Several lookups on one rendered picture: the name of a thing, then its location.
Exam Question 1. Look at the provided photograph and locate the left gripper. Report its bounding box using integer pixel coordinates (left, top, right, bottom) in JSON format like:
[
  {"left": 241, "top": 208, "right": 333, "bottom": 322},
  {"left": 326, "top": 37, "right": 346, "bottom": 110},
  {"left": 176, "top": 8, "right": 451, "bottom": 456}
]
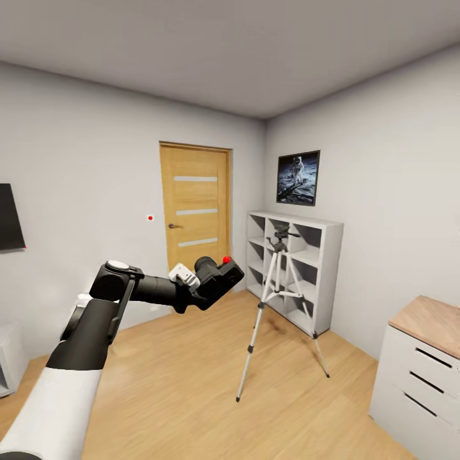
[{"left": 148, "top": 276, "right": 208, "bottom": 314}]

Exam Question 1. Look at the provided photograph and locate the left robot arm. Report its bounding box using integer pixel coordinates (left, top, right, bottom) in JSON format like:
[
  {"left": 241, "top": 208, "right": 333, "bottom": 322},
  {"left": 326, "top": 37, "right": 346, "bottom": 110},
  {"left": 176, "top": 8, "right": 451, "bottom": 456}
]
[{"left": 0, "top": 261, "right": 208, "bottom": 460}]

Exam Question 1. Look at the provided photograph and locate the camera tripod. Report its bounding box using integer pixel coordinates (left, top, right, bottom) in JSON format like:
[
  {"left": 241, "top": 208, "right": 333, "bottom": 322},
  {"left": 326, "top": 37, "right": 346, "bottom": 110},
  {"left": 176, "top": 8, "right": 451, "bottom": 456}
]
[{"left": 236, "top": 225, "right": 318, "bottom": 402}]

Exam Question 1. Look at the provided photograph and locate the digital camera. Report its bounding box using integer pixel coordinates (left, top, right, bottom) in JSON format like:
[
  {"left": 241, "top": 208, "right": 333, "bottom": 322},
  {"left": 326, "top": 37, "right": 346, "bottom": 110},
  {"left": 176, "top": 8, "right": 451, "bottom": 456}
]
[{"left": 189, "top": 256, "right": 245, "bottom": 311}]

